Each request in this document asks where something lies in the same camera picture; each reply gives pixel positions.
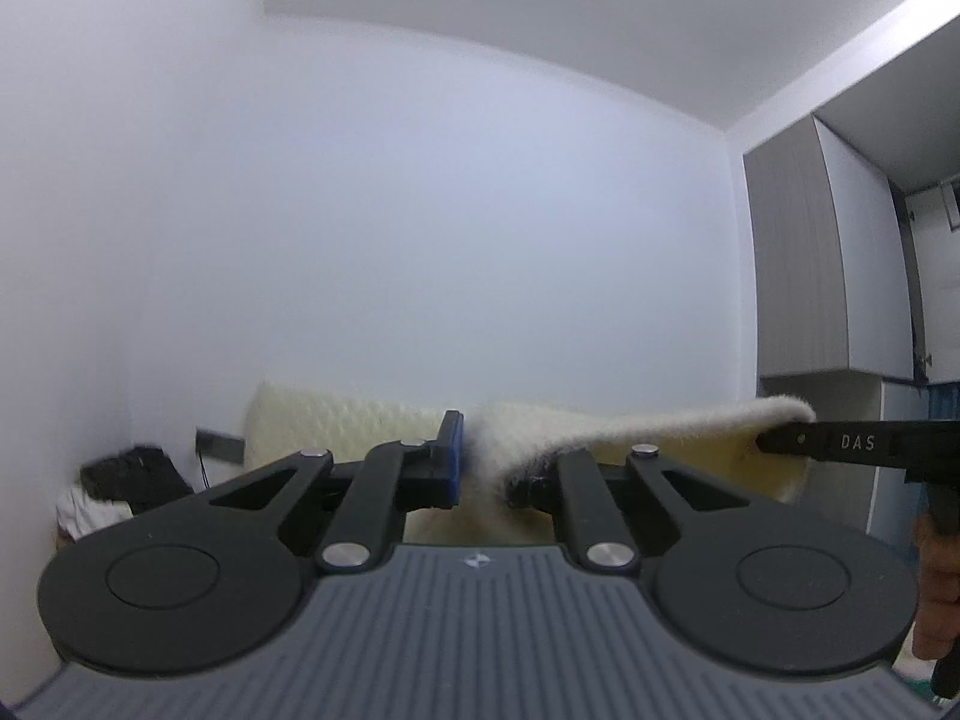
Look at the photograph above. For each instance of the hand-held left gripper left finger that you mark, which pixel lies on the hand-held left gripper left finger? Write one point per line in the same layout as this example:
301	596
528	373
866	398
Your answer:
452	465

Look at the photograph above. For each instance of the cream quilted headboard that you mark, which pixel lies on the cream quilted headboard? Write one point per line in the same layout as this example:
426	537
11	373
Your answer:
337	420

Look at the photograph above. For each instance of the person's right hand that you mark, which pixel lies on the person's right hand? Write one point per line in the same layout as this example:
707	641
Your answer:
937	592

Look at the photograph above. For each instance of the white blue striped fluffy sweater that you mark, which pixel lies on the white blue striped fluffy sweater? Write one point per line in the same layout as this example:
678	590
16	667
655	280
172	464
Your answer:
637	424

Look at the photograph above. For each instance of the dark wall plate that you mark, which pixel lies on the dark wall plate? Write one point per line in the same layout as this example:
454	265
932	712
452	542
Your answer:
220	444

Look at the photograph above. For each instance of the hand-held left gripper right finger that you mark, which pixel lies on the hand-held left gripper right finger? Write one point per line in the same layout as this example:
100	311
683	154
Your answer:
574	481

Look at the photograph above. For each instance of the grey white wall cabinet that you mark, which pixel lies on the grey white wall cabinet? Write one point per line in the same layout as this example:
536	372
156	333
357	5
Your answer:
795	255

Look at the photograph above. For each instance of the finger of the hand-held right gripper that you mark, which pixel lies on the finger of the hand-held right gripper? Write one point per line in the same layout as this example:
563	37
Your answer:
832	442

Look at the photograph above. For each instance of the white crumpled cloth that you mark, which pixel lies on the white crumpled cloth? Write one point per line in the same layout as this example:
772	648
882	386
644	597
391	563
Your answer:
82	514

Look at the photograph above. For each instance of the black cloth pile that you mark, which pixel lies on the black cloth pile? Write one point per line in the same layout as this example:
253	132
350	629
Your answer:
142	476

